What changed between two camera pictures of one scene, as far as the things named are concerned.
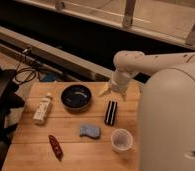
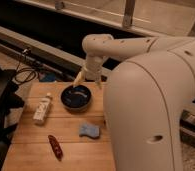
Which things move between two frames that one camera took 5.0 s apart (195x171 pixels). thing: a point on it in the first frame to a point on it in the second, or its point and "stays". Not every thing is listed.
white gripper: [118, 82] to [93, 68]
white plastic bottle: [42, 108] stays
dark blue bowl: [76, 98] stays
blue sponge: [92, 132] stays
